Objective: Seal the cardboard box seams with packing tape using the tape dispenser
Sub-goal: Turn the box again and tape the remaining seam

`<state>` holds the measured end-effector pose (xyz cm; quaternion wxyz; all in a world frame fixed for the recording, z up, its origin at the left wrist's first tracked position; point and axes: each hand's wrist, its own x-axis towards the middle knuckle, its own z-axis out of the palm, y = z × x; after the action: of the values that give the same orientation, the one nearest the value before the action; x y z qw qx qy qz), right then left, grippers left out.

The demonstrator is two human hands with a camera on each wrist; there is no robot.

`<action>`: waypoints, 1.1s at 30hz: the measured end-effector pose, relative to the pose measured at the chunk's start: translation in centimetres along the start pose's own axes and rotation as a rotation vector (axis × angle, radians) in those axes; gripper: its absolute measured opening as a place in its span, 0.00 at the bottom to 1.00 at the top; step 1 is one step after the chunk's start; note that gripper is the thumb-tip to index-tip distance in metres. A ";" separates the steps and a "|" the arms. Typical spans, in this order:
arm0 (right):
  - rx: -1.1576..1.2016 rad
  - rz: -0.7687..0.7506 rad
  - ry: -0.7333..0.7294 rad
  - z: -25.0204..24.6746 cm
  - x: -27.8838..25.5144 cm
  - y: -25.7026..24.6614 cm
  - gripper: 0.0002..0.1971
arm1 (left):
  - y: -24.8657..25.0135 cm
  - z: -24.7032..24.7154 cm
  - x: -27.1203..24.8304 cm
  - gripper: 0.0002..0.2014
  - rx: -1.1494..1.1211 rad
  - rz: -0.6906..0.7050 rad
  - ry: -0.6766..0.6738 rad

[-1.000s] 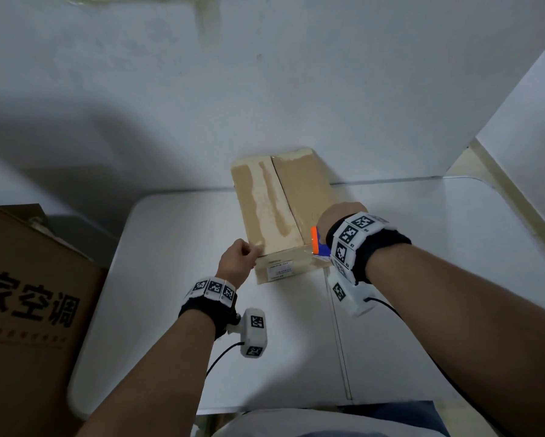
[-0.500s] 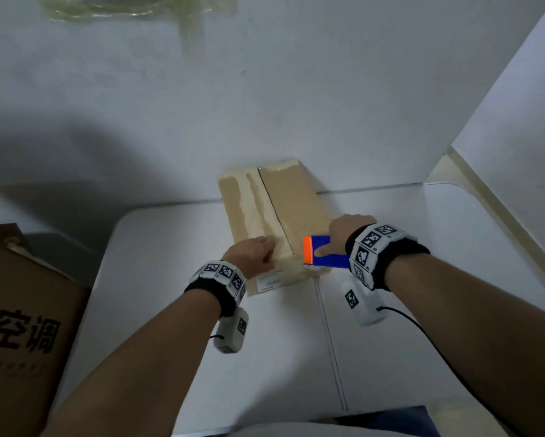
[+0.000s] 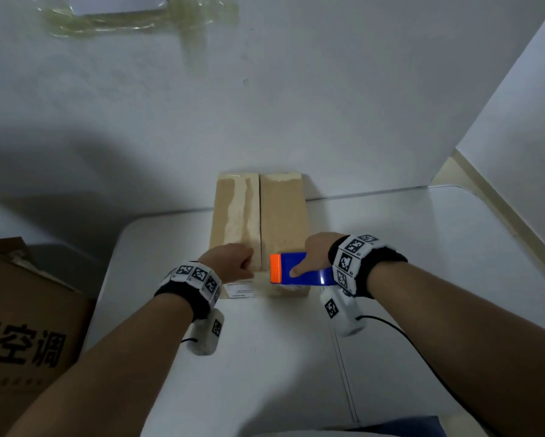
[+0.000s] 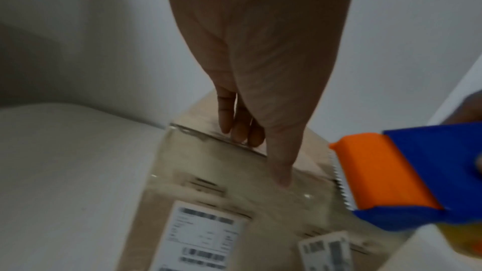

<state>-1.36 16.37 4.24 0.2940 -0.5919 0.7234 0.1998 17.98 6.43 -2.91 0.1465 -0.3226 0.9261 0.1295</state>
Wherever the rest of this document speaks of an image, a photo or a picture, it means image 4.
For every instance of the small white barcode label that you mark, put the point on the small white barcode label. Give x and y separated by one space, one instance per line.
325 250

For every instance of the brown cardboard shipping box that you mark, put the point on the brown cardboard shipping box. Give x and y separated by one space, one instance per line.
226 192

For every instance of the person's left hand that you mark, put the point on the person's left hand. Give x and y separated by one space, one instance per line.
263 40

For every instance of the large white shipping label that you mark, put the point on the large white shipping label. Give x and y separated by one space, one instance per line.
203 234

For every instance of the blue and orange tape dispenser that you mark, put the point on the blue and orange tape dispenser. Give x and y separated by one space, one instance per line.
399 171

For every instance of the person's right hand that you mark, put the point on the person's right hand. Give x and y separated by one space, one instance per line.
467 109

